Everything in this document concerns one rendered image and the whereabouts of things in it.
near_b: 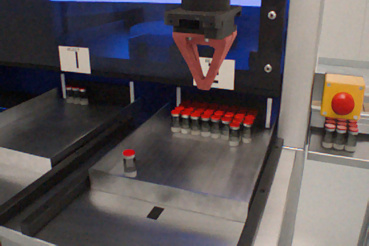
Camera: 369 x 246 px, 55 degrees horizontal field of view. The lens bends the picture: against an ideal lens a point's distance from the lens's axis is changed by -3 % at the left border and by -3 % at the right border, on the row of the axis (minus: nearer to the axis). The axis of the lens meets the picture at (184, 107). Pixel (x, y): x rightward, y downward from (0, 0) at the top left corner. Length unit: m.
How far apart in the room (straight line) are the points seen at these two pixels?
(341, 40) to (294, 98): 4.65
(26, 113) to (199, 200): 0.57
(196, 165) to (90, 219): 0.22
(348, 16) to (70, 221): 4.99
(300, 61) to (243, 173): 0.23
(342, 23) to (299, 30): 4.64
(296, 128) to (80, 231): 0.44
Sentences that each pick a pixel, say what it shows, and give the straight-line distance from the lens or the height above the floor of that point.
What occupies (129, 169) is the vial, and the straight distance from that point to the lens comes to 0.63.
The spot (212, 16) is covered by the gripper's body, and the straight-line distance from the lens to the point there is 0.38.
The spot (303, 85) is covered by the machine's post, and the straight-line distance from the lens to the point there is 0.71.
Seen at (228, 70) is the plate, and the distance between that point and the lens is 0.73.
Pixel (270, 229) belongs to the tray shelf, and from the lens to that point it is 0.54.
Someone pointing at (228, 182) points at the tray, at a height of 0.88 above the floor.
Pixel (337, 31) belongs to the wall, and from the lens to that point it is 5.34.
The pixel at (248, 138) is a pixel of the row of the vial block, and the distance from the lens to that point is 0.75.
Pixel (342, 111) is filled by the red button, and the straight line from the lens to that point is 0.69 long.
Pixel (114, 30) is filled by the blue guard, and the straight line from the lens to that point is 0.81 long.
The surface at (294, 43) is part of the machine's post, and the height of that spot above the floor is 1.09.
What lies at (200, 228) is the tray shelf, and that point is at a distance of 0.53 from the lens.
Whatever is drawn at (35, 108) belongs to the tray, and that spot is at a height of 0.89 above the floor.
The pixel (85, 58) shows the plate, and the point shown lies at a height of 1.03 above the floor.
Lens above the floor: 1.22
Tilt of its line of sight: 21 degrees down
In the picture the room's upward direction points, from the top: straight up
